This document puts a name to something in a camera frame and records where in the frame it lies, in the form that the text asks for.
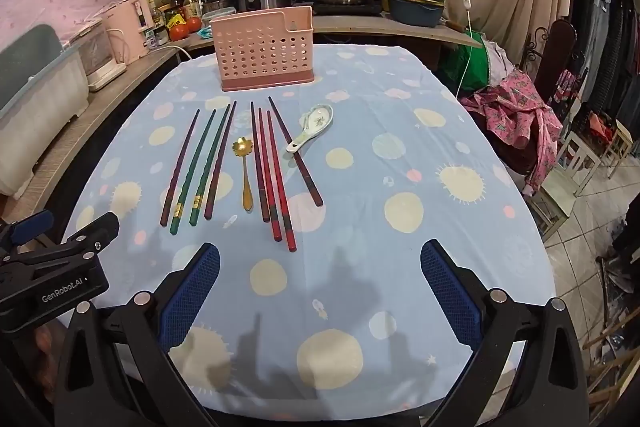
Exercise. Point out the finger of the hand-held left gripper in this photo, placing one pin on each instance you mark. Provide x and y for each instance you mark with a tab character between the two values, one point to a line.
95	227
35	223

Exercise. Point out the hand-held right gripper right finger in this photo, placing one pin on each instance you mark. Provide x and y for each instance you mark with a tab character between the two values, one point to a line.
450	297

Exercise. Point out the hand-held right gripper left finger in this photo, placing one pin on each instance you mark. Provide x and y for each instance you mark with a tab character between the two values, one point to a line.
192	297

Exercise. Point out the purple chopstick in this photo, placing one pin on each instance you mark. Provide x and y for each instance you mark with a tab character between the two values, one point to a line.
221	159
180	167

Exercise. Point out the green chopstick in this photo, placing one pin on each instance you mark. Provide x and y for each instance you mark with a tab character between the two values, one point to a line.
210	167
194	172

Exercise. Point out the red chopstick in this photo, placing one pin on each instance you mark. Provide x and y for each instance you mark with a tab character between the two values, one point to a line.
280	182
268	174

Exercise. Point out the dark brown chopstick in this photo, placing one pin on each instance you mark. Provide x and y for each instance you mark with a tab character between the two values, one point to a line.
295	152
258	162

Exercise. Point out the gold metal spoon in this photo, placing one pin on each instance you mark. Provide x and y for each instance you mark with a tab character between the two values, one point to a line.
242	147

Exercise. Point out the white ceramic soup spoon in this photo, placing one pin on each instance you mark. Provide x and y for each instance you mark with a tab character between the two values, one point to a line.
317	116

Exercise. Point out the pink perforated utensil holder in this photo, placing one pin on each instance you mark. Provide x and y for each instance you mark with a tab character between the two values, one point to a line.
260	57

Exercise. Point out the translucent plastic storage bin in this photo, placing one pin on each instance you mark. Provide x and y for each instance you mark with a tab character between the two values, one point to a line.
35	107

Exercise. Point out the blue dotted tablecloth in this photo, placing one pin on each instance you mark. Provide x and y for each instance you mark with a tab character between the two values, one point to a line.
375	187

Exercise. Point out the cream wooden stool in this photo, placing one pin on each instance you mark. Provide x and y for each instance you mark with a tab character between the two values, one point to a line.
565	177

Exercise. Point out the white mesh appliance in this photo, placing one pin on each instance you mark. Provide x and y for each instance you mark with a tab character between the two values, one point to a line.
100	52

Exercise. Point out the pink electric kettle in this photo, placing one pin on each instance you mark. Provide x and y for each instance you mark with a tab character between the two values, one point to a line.
127	27

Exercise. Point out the pink floral garment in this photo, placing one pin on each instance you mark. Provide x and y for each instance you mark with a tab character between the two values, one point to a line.
510	102

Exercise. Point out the red tomato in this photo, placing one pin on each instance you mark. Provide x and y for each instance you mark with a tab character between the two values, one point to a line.
194	24
178	32

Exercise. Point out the yellow label jar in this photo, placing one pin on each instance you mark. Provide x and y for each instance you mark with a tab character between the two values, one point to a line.
172	18

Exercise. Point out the teal wet wipes pack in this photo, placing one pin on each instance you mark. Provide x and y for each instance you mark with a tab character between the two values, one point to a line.
206	33

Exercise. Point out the green bag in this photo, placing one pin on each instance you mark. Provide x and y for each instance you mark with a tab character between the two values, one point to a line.
465	67

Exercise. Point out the yellow oil bottle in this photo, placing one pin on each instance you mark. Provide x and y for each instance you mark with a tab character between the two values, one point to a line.
191	4

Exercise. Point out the white cloth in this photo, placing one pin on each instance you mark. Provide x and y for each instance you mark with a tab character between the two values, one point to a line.
500	57

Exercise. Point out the clear food container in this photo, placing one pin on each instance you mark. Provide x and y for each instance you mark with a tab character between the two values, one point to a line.
220	14

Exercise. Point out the small pot with glass lid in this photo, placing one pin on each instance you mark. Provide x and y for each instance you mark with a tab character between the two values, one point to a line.
217	1

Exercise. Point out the dark wooden chair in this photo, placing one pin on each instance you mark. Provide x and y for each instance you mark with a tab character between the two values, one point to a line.
562	39

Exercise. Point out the blue bowl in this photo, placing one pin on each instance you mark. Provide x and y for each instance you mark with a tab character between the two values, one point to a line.
415	13

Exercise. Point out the black induction cooker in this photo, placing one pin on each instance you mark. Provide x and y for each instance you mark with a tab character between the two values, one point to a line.
350	9

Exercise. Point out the row of hanging clothes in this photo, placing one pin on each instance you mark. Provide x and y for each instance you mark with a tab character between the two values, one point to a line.
610	32

